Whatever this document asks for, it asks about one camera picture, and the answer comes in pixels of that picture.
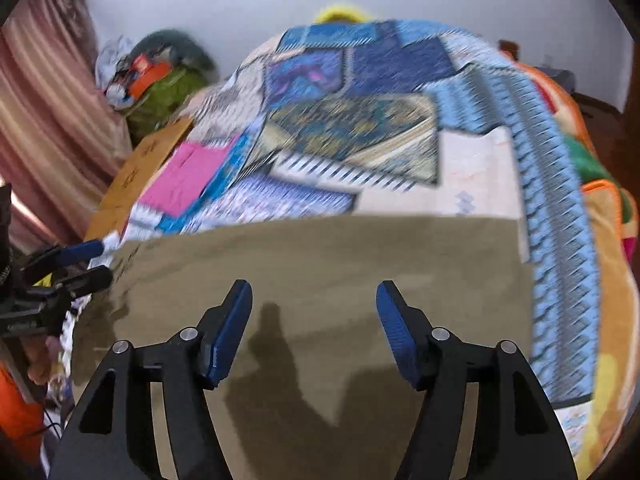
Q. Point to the orange floral blanket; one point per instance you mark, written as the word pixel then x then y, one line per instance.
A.
pixel 614 222

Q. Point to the olive green pants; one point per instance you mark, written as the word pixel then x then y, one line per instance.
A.
pixel 314 391

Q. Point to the yellow pillow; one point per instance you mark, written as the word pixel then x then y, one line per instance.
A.
pixel 342 13

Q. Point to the brown carved wooden board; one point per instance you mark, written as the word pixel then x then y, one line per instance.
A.
pixel 150 154

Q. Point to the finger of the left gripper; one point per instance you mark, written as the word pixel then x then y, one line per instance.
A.
pixel 82 282
pixel 51 259

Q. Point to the blue patchwork bedsheet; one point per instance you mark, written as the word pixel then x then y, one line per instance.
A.
pixel 404 117

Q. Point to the orange box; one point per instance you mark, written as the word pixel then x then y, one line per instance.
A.
pixel 143 73

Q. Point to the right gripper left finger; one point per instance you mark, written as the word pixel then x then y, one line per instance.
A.
pixel 111 434

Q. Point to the orange sleeve forearm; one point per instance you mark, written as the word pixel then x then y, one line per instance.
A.
pixel 22 422

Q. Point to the dark grey neck pillow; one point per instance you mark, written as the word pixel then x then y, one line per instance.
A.
pixel 178 48

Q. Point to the pink folded cloth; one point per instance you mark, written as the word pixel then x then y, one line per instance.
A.
pixel 183 179

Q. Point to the striped pink curtain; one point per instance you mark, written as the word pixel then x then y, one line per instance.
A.
pixel 61 143

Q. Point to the green fabric bag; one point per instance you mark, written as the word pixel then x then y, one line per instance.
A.
pixel 161 101

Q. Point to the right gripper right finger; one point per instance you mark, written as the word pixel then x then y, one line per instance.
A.
pixel 516 434

